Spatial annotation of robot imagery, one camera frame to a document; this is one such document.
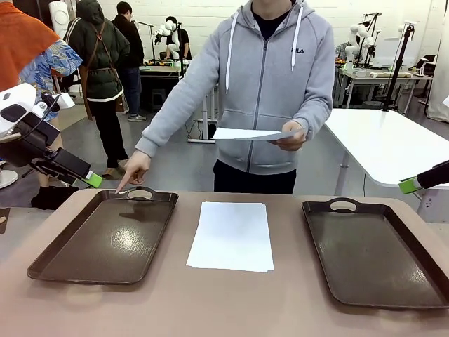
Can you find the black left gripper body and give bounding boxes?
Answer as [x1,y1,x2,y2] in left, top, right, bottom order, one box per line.
[0,112,61,169]

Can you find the white A4 paper stack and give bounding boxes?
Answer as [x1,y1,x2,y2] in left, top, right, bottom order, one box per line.
[185,201,275,274]
[211,127,306,143]

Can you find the person's right forearm grey sleeve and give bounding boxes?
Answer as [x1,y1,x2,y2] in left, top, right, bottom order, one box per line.
[135,93,193,159]

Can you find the person's left forearm grey sleeve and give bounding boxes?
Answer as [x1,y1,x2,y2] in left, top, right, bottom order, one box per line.
[293,94,335,141]

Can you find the person's right hand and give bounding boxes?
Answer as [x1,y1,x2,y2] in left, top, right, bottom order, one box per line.
[114,150,152,194]

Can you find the person's left hand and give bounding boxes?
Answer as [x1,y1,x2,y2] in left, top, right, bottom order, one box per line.
[276,119,309,152]

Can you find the grey socket panel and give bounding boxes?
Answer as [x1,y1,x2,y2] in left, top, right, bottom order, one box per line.
[417,189,449,224]

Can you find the black bag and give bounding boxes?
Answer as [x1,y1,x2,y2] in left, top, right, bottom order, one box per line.
[30,185,81,211]

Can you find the white round floor base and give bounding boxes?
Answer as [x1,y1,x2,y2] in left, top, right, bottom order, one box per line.
[0,167,19,190]

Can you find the large white table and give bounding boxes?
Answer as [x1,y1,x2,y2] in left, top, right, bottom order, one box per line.
[321,107,449,197]

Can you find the small brown board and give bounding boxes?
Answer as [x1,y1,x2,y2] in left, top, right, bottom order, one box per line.
[0,206,11,235]

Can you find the brown plastic serving tray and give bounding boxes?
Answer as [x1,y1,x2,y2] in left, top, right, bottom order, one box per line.
[301,197,449,310]
[27,185,180,286]

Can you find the person dark green hooded coat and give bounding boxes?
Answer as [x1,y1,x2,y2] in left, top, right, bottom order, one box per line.
[64,0,131,178]

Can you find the black step stool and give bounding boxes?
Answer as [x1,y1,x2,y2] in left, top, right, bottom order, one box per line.
[151,89,168,112]

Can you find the long background work table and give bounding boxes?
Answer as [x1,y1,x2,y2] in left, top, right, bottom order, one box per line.
[335,65,434,110]

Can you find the black tripod stand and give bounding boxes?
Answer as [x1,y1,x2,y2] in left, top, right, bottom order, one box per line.
[380,21,418,112]

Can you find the person black jacket blue jeans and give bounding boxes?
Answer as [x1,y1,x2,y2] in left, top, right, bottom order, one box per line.
[111,1,147,123]

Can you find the distant person black shirt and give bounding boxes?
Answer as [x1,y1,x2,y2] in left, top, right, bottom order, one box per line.
[164,15,193,61]

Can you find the person's torso grey zip hoodie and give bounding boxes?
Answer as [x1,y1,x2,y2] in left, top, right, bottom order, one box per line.
[164,0,336,176]

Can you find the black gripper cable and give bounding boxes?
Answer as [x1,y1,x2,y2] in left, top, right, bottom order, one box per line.
[34,92,61,124]

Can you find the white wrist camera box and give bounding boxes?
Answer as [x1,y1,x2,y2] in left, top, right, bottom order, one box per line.
[52,92,75,109]

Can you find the white standing desk frame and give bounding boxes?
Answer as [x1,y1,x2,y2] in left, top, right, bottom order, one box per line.
[187,84,220,144]

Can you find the black camera boom stand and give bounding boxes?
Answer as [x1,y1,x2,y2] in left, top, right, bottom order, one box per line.
[363,12,384,68]

